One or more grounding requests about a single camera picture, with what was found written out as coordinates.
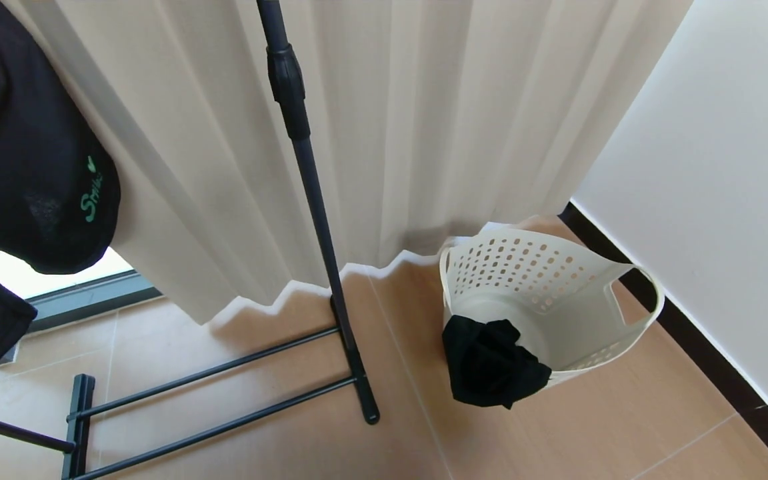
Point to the black garment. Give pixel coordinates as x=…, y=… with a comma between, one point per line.
x=490, y=366

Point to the black clothes rack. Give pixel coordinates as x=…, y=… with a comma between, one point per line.
x=317, y=200

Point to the white laundry basket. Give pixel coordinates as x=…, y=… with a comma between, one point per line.
x=557, y=320

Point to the beige curtain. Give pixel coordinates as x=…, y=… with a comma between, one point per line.
x=457, y=100

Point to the window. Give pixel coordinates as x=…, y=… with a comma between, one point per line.
x=90, y=293

